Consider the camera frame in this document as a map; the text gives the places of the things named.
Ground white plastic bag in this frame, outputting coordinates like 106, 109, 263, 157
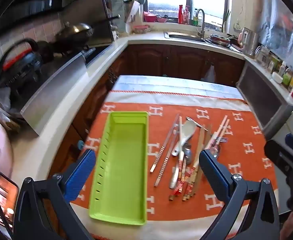
201, 65, 216, 82

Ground row of condiment jars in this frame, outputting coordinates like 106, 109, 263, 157
261, 52, 293, 98

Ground white plastic rice spoon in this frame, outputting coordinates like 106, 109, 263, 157
172, 120, 197, 157

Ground smartphone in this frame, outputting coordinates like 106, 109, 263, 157
0, 172, 19, 231

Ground black kettle with red band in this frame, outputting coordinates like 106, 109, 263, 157
0, 39, 44, 93

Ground brown wooden cabinets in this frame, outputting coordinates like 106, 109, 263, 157
72, 44, 246, 140

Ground orange printed blanket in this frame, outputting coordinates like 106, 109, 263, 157
47, 90, 280, 240

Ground low stainless steel guard panel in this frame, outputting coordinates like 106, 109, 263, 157
20, 51, 88, 137

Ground steel kitchen faucet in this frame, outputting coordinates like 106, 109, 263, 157
195, 9, 206, 38

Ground glass teapot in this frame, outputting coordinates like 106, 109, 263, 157
255, 45, 271, 64

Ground green plastic utensil tray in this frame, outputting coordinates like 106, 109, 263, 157
89, 111, 149, 225

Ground steel kitchen sink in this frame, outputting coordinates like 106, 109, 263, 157
164, 31, 212, 43

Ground black range hood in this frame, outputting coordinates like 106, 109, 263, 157
0, 0, 70, 30

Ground plain wooden chopstick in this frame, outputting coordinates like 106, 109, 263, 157
191, 127, 207, 197
195, 130, 212, 155

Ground black gas stove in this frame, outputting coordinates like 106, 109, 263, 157
85, 45, 112, 67

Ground pile of dishes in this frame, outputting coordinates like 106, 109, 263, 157
210, 33, 237, 47

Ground dark wok with lid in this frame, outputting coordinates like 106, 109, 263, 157
54, 23, 95, 46

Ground silver foil wall sheet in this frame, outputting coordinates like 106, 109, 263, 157
258, 0, 293, 73

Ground steel electric kettle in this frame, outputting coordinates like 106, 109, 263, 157
243, 29, 259, 57

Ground pale blue table cover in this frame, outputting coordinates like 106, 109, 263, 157
111, 74, 244, 100

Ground clear bag of food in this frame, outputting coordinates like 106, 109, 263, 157
0, 90, 20, 131

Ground built-in steel oven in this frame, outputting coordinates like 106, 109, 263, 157
236, 61, 293, 139

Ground pink food container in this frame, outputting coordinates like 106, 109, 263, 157
133, 25, 151, 34

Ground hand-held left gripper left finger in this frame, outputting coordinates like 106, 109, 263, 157
13, 149, 97, 240

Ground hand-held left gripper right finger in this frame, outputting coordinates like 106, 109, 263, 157
198, 149, 280, 240

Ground black wok on stove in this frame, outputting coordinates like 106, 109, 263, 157
62, 0, 115, 47

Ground large spoon with embossed handle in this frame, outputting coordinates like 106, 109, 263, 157
169, 145, 193, 190

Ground white paper bag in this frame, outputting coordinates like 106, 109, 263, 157
125, 0, 141, 23

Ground cream chopstick with striped end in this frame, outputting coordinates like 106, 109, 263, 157
205, 115, 228, 153
208, 119, 230, 153

